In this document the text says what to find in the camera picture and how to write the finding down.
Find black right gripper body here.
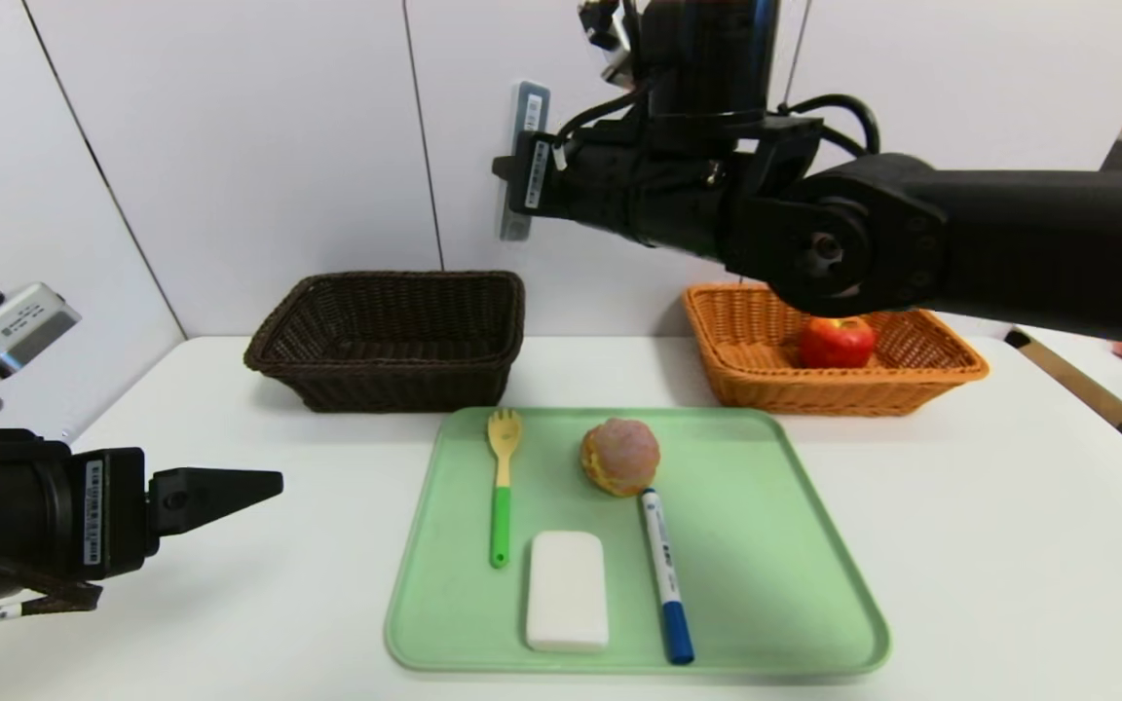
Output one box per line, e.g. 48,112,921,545
507,126,646,242

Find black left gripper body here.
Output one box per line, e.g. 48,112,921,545
0,440,161,613

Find grey transparent pencil lead case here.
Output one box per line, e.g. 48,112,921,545
500,80,552,242

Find yellow green pasta fork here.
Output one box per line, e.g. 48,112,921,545
486,409,524,570

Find pink yellow bread bun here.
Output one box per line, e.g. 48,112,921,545
580,419,661,498

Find red apple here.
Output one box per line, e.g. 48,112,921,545
799,316,879,369

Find white soap block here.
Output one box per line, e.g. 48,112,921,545
525,531,611,653

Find dark brown wicker basket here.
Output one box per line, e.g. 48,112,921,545
243,270,527,414

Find orange wicker basket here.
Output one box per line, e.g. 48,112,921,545
682,282,991,418

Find white blue marker pen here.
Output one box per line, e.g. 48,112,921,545
639,488,696,666

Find light green plastic tray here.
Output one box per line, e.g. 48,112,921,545
385,406,891,675

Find white side table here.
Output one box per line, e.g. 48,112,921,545
1009,326,1122,429

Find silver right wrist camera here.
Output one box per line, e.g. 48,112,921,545
578,0,642,84

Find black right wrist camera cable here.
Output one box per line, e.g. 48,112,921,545
775,92,883,159

